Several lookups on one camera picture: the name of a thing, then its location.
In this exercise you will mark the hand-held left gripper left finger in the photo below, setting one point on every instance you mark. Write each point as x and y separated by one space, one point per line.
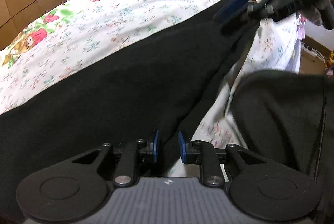
156 147

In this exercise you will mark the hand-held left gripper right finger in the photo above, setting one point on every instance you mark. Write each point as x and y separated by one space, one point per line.
182 148

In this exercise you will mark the black pants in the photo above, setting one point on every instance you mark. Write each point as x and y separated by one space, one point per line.
117 83

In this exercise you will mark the person's right hand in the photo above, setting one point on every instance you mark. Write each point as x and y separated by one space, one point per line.
320 15

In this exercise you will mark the low wooden cabinet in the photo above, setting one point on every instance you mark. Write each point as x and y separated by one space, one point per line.
310 64

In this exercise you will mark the person's dark clothing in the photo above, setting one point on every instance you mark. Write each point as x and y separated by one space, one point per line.
281 114

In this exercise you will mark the white floral bed sheet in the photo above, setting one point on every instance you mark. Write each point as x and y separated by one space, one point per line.
117 12

